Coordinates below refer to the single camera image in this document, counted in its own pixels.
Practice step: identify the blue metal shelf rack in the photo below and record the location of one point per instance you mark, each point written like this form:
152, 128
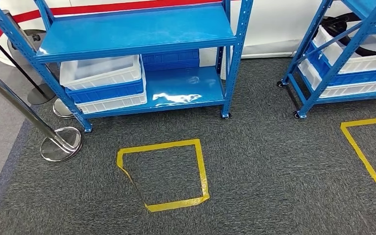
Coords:
136, 32

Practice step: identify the yellow floor tape square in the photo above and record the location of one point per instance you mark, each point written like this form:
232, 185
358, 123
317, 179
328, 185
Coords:
203, 172
355, 146

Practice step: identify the dark round floor base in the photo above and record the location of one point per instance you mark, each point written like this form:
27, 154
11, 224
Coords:
42, 95

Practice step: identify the blue metal rack on casters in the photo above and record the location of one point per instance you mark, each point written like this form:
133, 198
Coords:
339, 65

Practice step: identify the black plastic item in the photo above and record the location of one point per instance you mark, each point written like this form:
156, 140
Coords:
334, 24

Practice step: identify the chrome stanchion post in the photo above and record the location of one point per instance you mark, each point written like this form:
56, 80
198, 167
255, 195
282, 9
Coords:
61, 146
63, 108

